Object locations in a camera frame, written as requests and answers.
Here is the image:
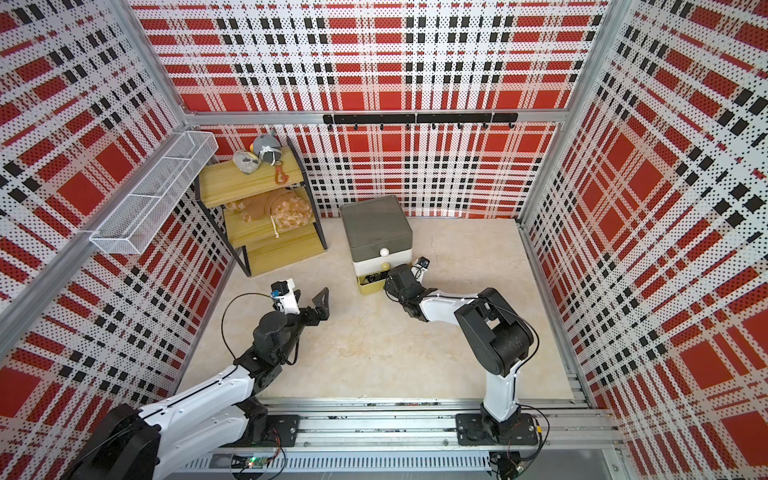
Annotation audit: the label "three-drawer storage cabinet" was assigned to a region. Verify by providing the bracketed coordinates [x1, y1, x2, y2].
[340, 195, 413, 295]

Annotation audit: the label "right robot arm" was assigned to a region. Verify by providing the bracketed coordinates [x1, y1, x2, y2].
[384, 258, 540, 446]

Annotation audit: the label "black wall hook rail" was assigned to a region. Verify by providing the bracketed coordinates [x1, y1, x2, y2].
[323, 112, 519, 129]

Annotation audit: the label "brown plush bear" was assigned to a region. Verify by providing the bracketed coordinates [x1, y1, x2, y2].
[225, 188, 313, 233]

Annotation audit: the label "white wire mesh basket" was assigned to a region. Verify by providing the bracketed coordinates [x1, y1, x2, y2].
[90, 130, 217, 255]

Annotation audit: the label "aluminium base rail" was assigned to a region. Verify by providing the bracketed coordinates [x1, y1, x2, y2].
[174, 398, 635, 479]

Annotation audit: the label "white crumpled plush toy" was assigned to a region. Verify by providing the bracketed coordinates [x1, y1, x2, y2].
[232, 150, 262, 175]

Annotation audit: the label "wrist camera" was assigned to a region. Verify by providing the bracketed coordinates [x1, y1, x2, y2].
[270, 278, 300, 315]
[411, 257, 430, 283]

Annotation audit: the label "grey top drawer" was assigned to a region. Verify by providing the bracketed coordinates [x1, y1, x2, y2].
[340, 195, 413, 262]

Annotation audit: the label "green circuit board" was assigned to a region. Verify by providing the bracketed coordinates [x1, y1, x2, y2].
[240, 456, 272, 470]

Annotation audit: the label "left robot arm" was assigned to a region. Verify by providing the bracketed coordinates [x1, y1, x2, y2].
[62, 280, 330, 479]

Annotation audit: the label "black braided earphones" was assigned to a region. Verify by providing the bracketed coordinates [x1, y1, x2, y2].
[363, 271, 388, 283]

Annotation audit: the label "white drawer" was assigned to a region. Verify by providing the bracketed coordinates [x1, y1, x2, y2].
[353, 249, 412, 277]

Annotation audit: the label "wooden three-tier shelf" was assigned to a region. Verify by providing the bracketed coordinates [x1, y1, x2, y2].
[194, 135, 327, 277]

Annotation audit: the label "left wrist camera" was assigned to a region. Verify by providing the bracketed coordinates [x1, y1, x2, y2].
[270, 278, 300, 315]

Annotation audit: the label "grey plush toy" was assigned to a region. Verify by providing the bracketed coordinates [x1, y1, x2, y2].
[250, 134, 283, 166]

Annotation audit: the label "orange carabiner toy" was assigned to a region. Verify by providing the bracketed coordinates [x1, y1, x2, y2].
[274, 165, 290, 185]

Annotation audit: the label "yellow bottom drawer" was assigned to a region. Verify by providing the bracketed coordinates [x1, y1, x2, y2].
[357, 275, 388, 295]

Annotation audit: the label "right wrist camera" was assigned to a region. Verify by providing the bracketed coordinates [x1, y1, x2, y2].
[411, 257, 430, 283]

